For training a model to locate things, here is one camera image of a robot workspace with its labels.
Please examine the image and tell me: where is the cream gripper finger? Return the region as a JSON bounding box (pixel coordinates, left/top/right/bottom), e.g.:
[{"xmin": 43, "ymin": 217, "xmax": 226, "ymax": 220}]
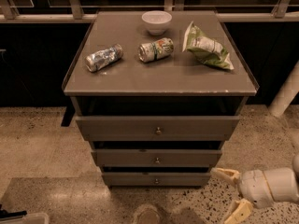
[
  {"xmin": 211, "ymin": 168, "xmax": 240, "ymax": 188},
  {"xmin": 222, "ymin": 199, "xmax": 253, "ymax": 224}
]

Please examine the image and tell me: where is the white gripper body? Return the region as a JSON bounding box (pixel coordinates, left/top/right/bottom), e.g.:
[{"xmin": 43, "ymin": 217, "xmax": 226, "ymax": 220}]
[{"xmin": 237, "ymin": 168, "xmax": 299, "ymax": 209}]

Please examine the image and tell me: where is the grey drawer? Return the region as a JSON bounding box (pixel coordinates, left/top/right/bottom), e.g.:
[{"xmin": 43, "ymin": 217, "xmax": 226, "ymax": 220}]
[
  {"xmin": 92, "ymin": 149, "xmax": 221, "ymax": 167},
  {"xmin": 102, "ymin": 172, "xmax": 210, "ymax": 187},
  {"xmin": 76, "ymin": 116, "xmax": 239, "ymax": 141}
]

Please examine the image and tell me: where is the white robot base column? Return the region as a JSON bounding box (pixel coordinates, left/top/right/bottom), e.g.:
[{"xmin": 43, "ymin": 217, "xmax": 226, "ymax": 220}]
[{"xmin": 268, "ymin": 61, "xmax": 299, "ymax": 118}]

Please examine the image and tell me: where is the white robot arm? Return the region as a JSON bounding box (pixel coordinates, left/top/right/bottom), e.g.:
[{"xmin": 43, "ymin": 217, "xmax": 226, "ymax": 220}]
[{"xmin": 211, "ymin": 154, "xmax": 299, "ymax": 224}]

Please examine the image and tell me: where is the grey drawer cabinet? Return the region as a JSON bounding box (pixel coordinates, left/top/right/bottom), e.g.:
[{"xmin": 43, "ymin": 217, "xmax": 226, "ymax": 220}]
[{"xmin": 61, "ymin": 10, "xmax": 259, "ymax": 189}]

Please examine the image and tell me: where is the grey bottom drawer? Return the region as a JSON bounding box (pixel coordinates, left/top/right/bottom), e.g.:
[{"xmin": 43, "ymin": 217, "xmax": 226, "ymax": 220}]
[{"xmin": 102, "ymin": 172, "xmax": 210, "ymax": 187}]

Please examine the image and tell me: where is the grey top drawer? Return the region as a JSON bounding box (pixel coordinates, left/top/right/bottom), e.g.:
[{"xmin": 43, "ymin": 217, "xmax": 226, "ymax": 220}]
[{"xmin": 76, "ymin": 116, "xmax": 239, "ymax": 141}]

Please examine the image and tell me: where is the green chip bag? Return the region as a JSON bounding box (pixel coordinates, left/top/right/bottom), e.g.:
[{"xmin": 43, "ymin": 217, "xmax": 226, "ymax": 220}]
[{"xmin": 182, "ymin": 22, "xmax": 234, "ymax": 71}]

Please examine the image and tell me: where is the silver green orange can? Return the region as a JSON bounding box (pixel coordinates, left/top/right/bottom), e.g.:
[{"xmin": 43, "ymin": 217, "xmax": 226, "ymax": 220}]
[{"xmin": 138, "ymin": 37, "xmax": 174, "ymax": 63}]

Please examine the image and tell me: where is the white bowl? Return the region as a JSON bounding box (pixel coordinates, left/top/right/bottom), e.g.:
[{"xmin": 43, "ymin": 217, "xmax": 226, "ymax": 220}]
[{"xmin": 141, "ymin": 10, "xmax": 172, "ymax": 35}]

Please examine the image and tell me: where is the crushed silver blue can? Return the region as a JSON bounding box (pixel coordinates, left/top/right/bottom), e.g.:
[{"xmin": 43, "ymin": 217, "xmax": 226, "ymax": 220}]
[{"xmin": 85, "ymin": 44, "xmax": 123, "ymax": 73}]

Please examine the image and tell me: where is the metal window railing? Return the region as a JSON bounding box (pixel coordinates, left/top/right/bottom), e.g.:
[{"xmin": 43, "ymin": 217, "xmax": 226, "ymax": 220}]
[{"xmin": 0, "ymin": 0, "xmax": 299, "ymax": 23}]

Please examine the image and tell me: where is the black object bottom left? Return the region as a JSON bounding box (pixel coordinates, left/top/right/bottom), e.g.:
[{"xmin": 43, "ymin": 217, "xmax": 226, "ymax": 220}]
[{"xmin": 0, "ymin": 203, "xmax": 50, "ymax": 224}]

